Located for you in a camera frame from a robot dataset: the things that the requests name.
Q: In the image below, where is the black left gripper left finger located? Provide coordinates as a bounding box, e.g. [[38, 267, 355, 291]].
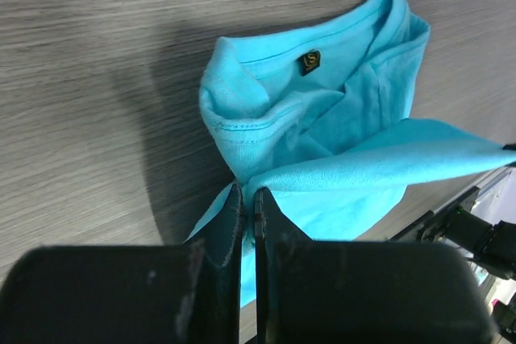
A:
[[1, 185, 243, 343]]

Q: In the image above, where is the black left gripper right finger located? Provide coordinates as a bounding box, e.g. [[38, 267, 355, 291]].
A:
[[254, 189, 496, 343]]

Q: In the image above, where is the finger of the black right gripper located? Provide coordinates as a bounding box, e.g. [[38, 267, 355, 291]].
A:
[[503, 143, 516, 151]]

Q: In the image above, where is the cyan t-shirt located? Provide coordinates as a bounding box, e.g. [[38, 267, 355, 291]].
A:
[[183, 0, 516, 309]]

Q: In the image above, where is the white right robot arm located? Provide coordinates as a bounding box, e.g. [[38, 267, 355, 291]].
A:
[[414, 163, 515, 343]]

